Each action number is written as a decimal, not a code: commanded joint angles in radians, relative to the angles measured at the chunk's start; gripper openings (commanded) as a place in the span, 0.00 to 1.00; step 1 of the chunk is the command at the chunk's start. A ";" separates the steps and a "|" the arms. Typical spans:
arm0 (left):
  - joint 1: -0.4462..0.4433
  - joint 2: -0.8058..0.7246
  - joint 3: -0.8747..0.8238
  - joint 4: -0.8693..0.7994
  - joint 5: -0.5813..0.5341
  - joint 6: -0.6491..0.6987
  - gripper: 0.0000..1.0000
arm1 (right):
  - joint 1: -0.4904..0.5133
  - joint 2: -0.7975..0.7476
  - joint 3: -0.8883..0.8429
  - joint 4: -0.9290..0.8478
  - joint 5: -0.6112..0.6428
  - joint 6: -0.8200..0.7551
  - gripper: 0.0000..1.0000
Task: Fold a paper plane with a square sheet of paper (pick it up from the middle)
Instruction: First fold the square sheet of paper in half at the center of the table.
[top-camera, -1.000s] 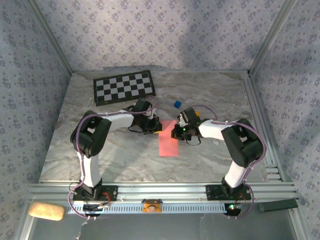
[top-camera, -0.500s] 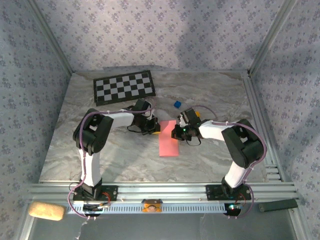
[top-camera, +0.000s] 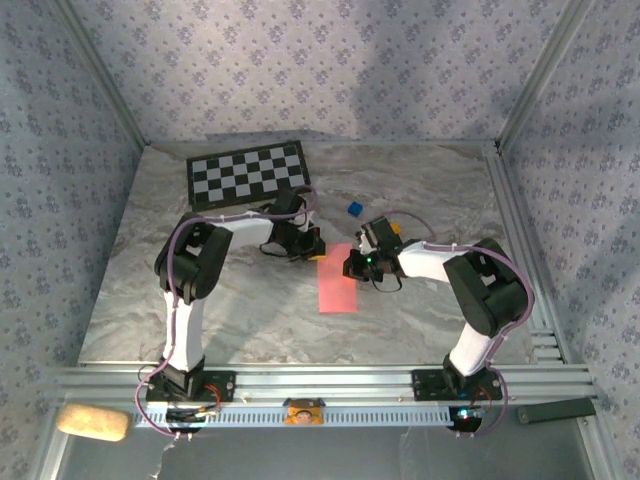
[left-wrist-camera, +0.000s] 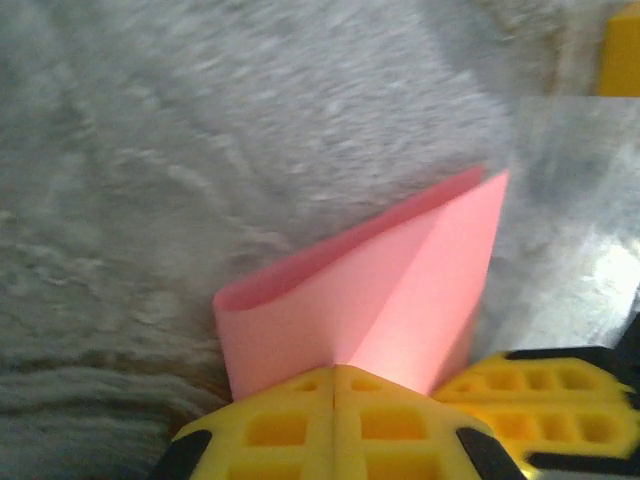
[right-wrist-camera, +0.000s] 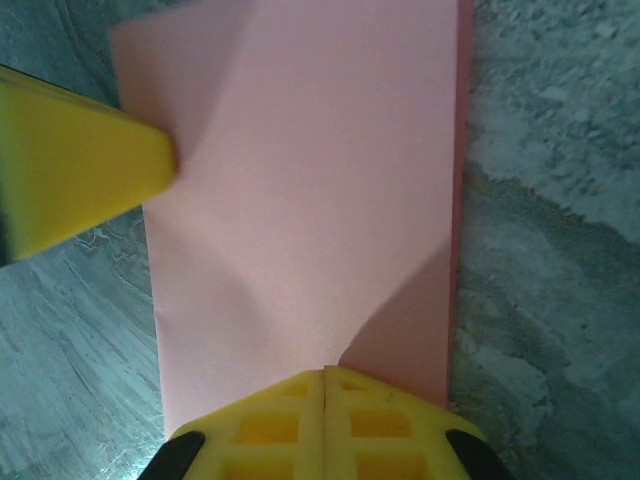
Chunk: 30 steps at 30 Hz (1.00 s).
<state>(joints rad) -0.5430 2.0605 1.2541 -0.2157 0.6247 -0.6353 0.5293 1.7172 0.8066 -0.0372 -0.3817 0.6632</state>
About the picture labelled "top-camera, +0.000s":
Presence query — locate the pink paper sheet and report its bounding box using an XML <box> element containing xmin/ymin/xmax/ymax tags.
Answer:
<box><xmin>316</xmin><ymin>243</ymin><xmax>360</xmax><ymax>314</ymax></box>

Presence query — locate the black and white checkerboard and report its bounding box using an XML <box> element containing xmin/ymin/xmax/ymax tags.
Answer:
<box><xmin>185</xmin><ymin>139</ymin><xmax>312</xmax><ymax>214</ymax></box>

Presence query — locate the orange toy figure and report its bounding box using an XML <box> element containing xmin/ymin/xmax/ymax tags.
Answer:
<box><xmin>282</xmin><ymin>397</ymin><xmax>326</xmax><ymax>427</ymax></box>

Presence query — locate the small circuit board with LED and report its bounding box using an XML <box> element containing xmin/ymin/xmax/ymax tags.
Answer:
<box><xmin>447</xmin><ymin>404</ymin><xmax>485</xmax><ymax>432</ymax></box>

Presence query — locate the black flat bar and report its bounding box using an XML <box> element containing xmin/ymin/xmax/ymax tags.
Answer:
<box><xmin>516</xmin><ymin>397</ymin><xmax>598</xmax><ymax>426</ymax></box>

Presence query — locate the tan sponge block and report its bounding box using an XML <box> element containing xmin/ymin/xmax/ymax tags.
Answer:
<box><xmin>55</xmin><ymin>403</ymin><xmax>132</xmax><ymax>443</ymax></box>

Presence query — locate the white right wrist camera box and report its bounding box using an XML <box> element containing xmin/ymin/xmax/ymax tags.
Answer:
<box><xmin>354</xmin><ymin>222</ymin><xmax>376</xmax><ymax>254</ymax></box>

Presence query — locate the long aluminium base rail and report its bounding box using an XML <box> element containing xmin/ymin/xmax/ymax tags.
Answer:
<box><xmin>54</xmin><ymin>364</ymin><xmax>599</xmax><ymax>406</ymax></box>

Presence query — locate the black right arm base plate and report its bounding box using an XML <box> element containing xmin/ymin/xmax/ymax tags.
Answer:
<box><xmin>411</xmin><ymin>368</ymin><xmax>504</xmax><ymax>402</ymax></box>

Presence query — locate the aluminium side rail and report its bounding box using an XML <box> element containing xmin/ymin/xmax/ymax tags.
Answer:
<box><xmin>482</xmin><ymin>149</ymin><xmax>571</xmax><ymax>364</ymax></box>

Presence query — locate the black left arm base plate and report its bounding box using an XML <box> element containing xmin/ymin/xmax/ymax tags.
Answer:
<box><xmin>144</xmin><ymin>370</ymin><xmax>237</xmax><ymax>403</ymax></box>

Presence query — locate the white slotted cable duct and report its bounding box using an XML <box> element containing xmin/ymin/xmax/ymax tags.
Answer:
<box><xmin>132</xmin><ymin>403</ymin><xmax>456</xmax><ymax>429</ymax></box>

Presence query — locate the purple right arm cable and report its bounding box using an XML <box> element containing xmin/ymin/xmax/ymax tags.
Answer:
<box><xmin>384</xmin><ymin>209</ymin><xmax>536</xmax><ymax>440</ymax></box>

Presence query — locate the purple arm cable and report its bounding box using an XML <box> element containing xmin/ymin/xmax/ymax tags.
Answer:
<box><xmin>384</xmin><ymin>209</ymin><xmax>536</xmax><ymax>440</ymax></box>
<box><xmin>132</xmin><ymin>185</ymin><xmax>320</xmax><ymax>441</ymax></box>

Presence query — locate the small circuit board with wires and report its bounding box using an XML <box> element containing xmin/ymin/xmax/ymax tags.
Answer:
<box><xmin>164</xmin><ymin>405</ymin><xmax>221</xmax><ymax>425</ymax></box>

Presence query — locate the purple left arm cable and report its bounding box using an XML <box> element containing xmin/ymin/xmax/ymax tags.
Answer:
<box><xmin>132</xmin><ymin>185</ymin><xmax>320</xmax><ymax>441</ymax></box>

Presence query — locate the aluminium frame post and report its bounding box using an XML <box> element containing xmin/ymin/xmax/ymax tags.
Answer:
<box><xmin>494</xmin><ymin>0</ymin><xmax>599</xmax><ymax>151</ymax></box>

